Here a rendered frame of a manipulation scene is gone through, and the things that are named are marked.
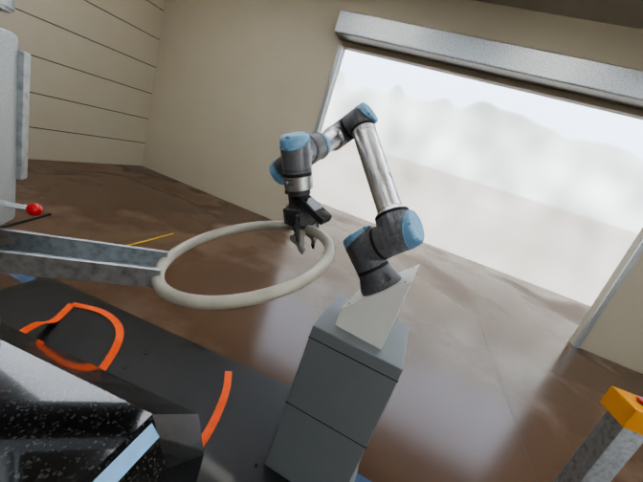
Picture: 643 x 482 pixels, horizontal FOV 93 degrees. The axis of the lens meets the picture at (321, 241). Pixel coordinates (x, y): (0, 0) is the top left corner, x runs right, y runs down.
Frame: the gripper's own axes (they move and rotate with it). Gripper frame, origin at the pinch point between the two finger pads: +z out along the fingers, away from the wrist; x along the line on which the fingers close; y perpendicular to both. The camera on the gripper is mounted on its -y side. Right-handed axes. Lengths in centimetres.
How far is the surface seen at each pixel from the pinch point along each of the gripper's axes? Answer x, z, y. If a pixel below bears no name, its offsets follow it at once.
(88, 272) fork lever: 57, -12, 13
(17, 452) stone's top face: 78, 12, -1
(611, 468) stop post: -50, 78, -92
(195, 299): 43.7, -8.2, -12.0
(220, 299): 40.3, -8.3, -16.3
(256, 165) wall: -265, 49, 421
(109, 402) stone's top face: 63, 17, 4
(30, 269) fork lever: 66, -15, 18
